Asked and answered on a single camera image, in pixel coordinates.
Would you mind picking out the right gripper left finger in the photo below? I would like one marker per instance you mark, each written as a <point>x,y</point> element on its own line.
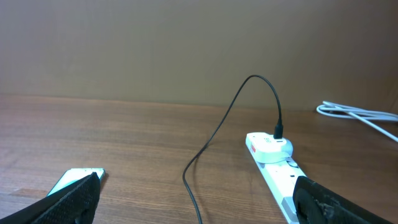
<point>75,203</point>

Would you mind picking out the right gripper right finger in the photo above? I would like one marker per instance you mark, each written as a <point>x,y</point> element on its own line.
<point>316,204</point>

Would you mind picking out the turquoise screen smartphone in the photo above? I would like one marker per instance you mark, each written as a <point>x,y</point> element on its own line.
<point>75,174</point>

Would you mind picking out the white USB charger plug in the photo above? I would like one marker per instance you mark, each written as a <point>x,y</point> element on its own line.
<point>266,150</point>

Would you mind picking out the white power strip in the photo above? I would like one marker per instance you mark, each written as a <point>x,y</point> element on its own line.
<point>281,178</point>

